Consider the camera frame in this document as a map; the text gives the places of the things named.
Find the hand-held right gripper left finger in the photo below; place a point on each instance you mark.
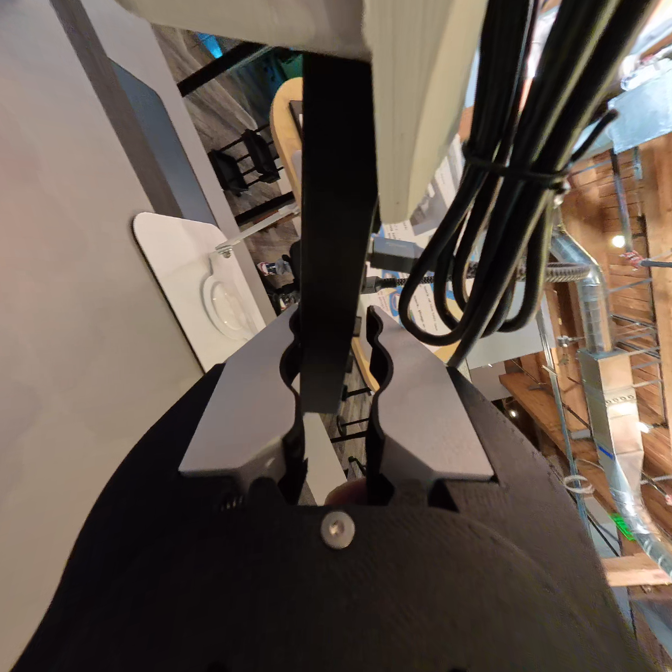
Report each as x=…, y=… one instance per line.
x=242, y=420

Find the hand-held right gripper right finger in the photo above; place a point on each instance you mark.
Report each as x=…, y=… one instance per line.
x=431, y=420

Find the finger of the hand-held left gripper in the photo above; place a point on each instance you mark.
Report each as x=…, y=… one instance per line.
x=263, y=21
x=420, y=84

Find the black multi-port hub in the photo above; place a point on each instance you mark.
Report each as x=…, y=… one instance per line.
x=336, y=210

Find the black utility cart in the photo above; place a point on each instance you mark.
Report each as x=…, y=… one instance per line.
x=247, y=158

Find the silver ventilation duct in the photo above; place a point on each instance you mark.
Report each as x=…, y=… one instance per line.
x=593, y=315

